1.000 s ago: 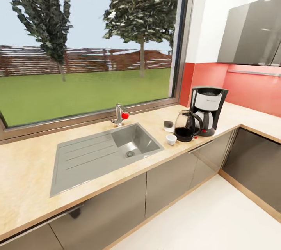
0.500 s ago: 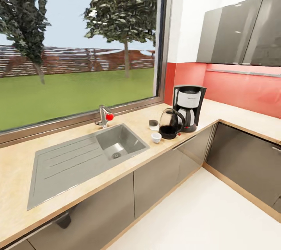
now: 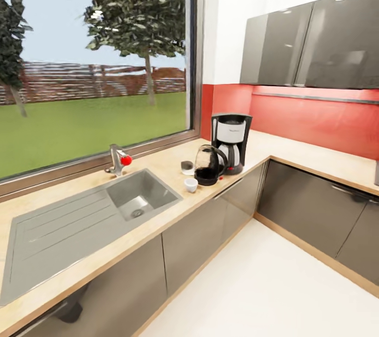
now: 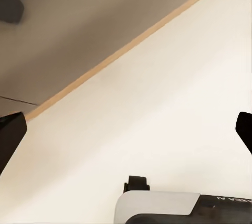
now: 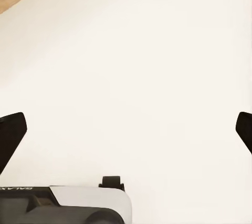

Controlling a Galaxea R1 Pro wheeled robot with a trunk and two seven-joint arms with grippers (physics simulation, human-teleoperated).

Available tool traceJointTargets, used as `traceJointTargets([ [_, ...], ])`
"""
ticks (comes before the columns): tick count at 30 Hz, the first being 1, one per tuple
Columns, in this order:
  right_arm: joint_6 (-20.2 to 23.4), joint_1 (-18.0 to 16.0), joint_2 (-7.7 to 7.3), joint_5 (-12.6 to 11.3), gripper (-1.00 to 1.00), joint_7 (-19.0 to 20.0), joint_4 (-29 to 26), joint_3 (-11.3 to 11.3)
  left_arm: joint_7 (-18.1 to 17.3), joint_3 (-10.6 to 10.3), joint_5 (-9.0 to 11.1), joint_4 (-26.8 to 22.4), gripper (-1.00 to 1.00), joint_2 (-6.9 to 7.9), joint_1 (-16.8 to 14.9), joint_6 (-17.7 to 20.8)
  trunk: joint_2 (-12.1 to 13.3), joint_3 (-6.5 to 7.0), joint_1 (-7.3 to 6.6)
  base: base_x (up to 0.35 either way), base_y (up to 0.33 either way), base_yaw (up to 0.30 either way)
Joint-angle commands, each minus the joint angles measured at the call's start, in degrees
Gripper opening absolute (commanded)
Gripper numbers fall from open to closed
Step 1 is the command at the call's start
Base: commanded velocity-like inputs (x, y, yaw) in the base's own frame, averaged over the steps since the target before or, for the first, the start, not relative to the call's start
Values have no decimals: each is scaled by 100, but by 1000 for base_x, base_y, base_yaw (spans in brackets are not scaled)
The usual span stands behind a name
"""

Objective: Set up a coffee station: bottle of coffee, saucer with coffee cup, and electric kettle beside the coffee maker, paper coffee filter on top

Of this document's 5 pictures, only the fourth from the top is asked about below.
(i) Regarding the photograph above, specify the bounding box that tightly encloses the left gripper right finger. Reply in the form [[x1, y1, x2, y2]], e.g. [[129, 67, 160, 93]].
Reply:
[[235, 111, 252, 154]]

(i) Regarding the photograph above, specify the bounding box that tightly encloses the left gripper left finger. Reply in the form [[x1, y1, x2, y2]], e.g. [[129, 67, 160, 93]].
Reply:
[[0, 112, 27, 175]]

